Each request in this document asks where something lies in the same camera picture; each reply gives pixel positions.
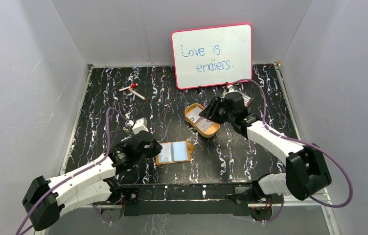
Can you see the white board pink frame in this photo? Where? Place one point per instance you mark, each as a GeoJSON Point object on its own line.
{"type": "Point", "coordinates": [212, 56]}

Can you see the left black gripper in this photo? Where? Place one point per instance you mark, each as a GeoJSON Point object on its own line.
{"type": "Point", "coordinates": [153, 146]}

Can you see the credit cards stack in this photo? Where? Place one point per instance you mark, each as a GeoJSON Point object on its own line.
{"type": "Point", "coordinates": [193, 115]}

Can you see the loose silver VIP card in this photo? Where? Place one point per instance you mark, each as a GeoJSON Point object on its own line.
{"type": "Point", "coordinates": [205, 124]}

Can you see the tan oval tray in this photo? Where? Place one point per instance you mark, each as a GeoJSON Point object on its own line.
{"type": "Point", "coordinates": [210, 132]}

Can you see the coloured marker pack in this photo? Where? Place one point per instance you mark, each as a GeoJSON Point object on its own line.
{"type": "Point", "coordinates": [247, 99]}

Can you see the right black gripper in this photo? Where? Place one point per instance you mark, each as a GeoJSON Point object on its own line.
{"type": "Point", "coordinates": [214, 105]}

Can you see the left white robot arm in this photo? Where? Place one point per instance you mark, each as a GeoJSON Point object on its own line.
{"type": "Point", "coordinates": [47, 200]}

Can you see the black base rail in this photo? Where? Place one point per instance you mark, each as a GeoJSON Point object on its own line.
{"type": "Point", "coordinates": [221, 198]}

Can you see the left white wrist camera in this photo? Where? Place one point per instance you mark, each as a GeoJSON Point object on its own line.
{"type": "Point", "coordinates": [138, 125]}

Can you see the white marker pen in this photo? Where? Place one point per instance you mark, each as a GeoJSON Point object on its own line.
{"type": "Point", "coordinates": [136, 94]}

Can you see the red capped marker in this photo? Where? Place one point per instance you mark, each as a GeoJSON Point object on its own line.
{"type": "Point", "coordinates": [128, 87]}

